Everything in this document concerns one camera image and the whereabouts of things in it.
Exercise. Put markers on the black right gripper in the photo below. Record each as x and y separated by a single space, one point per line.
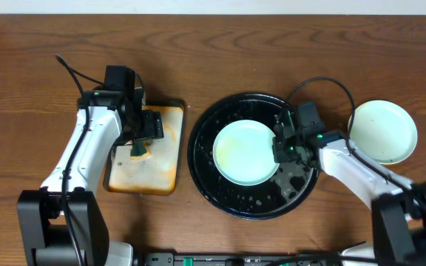
282 150

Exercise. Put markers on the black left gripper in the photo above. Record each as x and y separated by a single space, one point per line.
148 131

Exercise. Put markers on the green yellow scrub sponge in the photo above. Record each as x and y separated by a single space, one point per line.
140 149

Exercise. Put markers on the light blue plate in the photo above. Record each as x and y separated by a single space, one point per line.
384 131
243 154

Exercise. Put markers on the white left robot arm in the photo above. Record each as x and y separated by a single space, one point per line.
61 222

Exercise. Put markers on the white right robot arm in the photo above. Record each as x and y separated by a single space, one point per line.
397 204

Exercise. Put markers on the round black tray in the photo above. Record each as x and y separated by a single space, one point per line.
285 190

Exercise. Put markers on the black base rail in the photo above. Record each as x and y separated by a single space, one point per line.
202 259

